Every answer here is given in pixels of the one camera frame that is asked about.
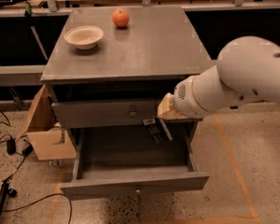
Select black power adapter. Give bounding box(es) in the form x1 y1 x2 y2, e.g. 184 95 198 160
7 139 16 155

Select black stand leg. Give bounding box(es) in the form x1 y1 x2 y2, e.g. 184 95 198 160
0 181 17 217

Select closed upper grey drawer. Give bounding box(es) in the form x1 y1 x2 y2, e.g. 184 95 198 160
52 99 159 129

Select orange round fruit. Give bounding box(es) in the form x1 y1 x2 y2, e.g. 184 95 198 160
112 7 130 28

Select white paper bowl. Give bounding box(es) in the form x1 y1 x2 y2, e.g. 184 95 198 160
64 26 104 50

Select black floor cable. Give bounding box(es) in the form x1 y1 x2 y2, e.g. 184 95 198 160
0 192 73 224

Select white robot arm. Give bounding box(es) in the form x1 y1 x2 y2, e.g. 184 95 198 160
158 36 280 119

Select grey wooden drawer cabinet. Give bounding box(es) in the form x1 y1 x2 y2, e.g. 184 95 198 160
39 5 218 202

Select brown cardboard box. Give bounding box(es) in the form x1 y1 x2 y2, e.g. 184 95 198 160
16 85 76 161

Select grey metal rail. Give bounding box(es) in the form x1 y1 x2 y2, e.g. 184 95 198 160
0 59 215 87

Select open lower grey drawer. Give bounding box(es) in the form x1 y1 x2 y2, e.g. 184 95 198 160
61 121 209 200

